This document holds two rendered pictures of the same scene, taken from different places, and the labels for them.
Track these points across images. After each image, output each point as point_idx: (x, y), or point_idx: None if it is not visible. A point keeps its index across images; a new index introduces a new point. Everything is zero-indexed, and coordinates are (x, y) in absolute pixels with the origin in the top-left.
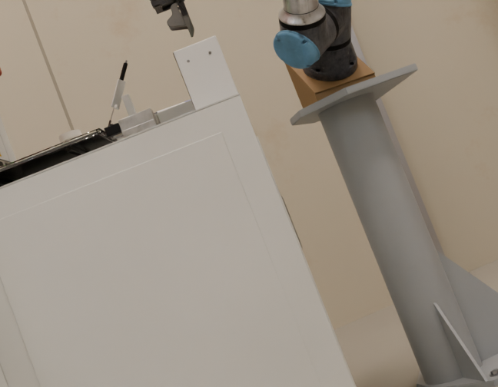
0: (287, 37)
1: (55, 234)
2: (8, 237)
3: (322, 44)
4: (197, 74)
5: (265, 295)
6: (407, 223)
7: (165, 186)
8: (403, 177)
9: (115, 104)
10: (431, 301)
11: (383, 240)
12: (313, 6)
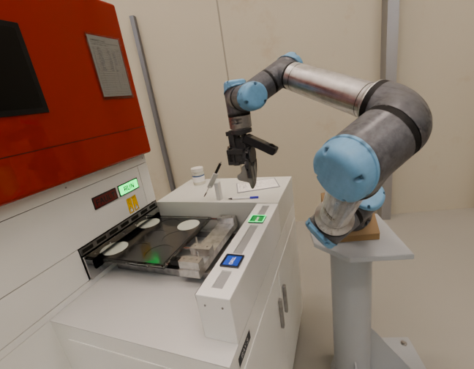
0: (314, 233)
1: (104, 364)
2: (81, 351)
3: (341, 239)
4: (209, 315)
5: None
6: (358, 323)
7: None
8: (368, 298)
9: (209, 186)
10: (353, 360)
11: (339, 322)
12: (343, 226)
